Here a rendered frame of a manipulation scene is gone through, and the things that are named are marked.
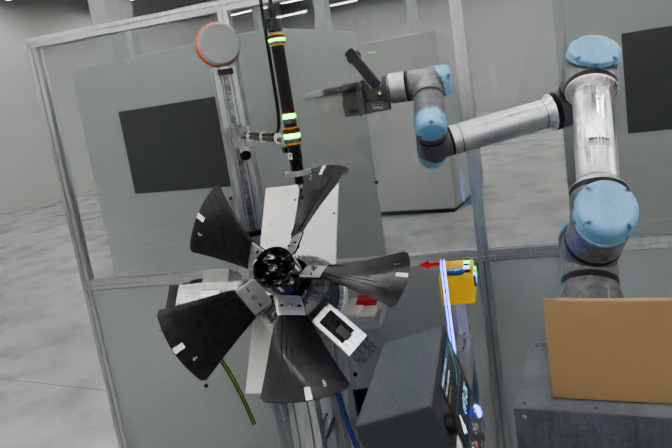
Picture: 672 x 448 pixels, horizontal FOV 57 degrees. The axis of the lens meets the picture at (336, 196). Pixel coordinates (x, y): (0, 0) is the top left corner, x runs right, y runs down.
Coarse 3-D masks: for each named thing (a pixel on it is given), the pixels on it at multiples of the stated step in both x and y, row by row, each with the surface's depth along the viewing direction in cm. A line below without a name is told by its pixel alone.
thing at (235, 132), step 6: (234, 126) 222; (240, 126) 216; (246, 126) 214; (228, 132) 219; (234, 132) 213; (240, 132) 214; (228, 138) 221; (234, 138) 213; (240, 138) 214; (234, 144) 214; (240, 144) 214; (246, 144) 215; (252, 144) 216
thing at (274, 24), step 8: (272, 8) 155; (272, 16) 155; (272, 24) 154; (280, 24) 156; (296, 144) 160; (288, 152) 161; (296, 152) 160; (296, 160) 160; (296, 168) 161; (296, 184) 163
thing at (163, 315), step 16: (192, 304) 166; (208, 304) 166; (224, 304) 167; (240, 304) 168; (160, 320) 167; (176, 320) 166; (192, 320) 166; (208, 320) 166; (224, 320) 167; (240, 320) 168; (176, 336) 166; (192, 336) 166; (208, 336) 167; (224, 336) 168; (192, 352) 166; (208, 352) 167; (224, 352) 168; (192, 368) 166; (208, 368) 167
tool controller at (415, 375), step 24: (408, 336) 103; (432, 336) 98; (384, 360) 97; (408, 360) 93; (432, 360) 90; (456, 360) 100; (384, 384) 89; (408, 384) 86; (432, 384) 83; (456, 384) 94; (384, 408) 82; (408, 408) 79; (432, 408) 78; (456, 408) 88; (360, 432) 80; (384, 432) 79; (408, 432) 79; (432, 432) 78; (456, 432) 80
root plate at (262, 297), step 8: (240, 288) 167; (248, 288) 168; (256, 288) 168; (240, 296) 168; (248, 296) 168; (256, 296) 169; (264, 296) 169; (248, 304) 169; (256, 304) 169; (264, 304) 170; (256, 312) 170
